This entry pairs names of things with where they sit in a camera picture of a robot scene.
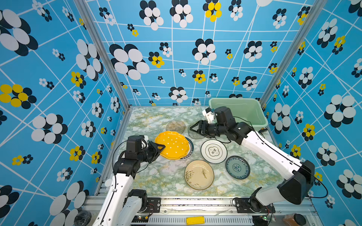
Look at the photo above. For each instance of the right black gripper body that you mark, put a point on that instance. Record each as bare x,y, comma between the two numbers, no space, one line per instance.
216,130

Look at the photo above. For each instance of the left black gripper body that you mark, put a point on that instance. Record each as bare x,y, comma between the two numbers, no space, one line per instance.
147,153

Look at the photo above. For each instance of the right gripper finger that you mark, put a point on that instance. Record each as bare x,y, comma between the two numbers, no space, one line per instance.
195,135
196,126

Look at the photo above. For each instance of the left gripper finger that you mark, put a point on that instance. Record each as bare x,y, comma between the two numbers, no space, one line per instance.
158,146
152,156

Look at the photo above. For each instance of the greenish clear glass plate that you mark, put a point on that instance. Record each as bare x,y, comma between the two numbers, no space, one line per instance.
194,131

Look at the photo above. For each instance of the green rimmed white plate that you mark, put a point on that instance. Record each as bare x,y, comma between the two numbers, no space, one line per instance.
191,149

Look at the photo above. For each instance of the yellow polka dot plate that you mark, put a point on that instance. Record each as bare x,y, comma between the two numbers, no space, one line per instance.
176,144

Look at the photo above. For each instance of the white black rimmed plate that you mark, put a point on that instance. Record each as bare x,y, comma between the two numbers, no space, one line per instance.
214,151

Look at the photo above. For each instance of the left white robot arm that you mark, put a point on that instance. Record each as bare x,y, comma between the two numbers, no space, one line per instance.
121,203

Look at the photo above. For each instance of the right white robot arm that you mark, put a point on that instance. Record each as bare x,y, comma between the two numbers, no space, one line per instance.
298,176

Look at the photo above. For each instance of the light green plastic bin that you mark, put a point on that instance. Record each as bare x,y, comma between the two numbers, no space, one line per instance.
246,108

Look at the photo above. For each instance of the brownish clear glass plate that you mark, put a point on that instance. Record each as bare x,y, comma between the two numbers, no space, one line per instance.
176,126

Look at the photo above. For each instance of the small black orange device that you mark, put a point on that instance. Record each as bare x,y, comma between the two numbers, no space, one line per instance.
263,130

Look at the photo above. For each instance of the beige bamboo pattern plate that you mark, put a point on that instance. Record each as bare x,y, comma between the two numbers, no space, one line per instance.
199,175

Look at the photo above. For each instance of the blue patterned plate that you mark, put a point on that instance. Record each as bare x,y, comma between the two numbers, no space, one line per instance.
238,167

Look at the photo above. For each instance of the clear glass lid jar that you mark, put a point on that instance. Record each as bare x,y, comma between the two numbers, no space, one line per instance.
83,218

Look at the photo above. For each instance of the brown jar black lid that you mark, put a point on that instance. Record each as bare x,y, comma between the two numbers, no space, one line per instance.
294,219

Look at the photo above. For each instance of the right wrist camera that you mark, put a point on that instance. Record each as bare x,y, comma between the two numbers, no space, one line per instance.
209,115

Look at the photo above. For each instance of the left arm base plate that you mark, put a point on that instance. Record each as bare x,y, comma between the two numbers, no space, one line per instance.
152,204

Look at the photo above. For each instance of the aluminium front rail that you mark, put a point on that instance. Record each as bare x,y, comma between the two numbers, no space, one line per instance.
219,211

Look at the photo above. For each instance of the yellow tag on rail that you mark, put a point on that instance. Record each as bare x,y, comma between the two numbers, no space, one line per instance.
195,220

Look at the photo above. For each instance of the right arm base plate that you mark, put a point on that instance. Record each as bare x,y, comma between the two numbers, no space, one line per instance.
243,206

